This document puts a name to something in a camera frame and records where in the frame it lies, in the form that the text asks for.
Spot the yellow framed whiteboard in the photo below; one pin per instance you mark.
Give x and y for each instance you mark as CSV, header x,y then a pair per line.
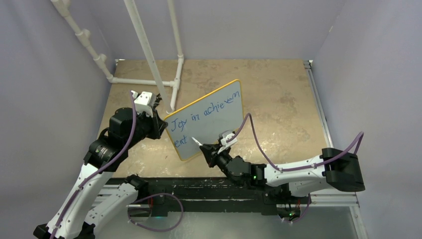
x,y
205,119

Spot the whiteboard marker pen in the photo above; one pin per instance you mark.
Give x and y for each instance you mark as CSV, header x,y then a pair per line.
x,y
196,141

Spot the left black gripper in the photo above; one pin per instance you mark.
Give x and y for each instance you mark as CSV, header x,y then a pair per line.
x,y
158,124

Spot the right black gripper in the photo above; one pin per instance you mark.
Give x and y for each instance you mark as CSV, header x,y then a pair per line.
x,y
211,152

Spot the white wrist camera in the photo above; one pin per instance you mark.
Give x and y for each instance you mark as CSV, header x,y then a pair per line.
x,y
144,102
226,140

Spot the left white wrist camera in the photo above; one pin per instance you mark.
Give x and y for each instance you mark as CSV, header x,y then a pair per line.
x,y
144,102

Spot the black handled pliers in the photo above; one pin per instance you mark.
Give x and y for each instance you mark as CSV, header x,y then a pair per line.
x,y
157,101

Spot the white PVC pipe frame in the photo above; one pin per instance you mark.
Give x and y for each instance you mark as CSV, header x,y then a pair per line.
x,y
167,89

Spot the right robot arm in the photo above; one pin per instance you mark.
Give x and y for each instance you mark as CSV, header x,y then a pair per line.
x,y
333,168

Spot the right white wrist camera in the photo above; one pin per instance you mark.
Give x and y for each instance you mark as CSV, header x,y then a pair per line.
x,y
226,140

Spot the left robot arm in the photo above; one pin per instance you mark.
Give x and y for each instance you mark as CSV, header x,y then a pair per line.
x,y
77,218

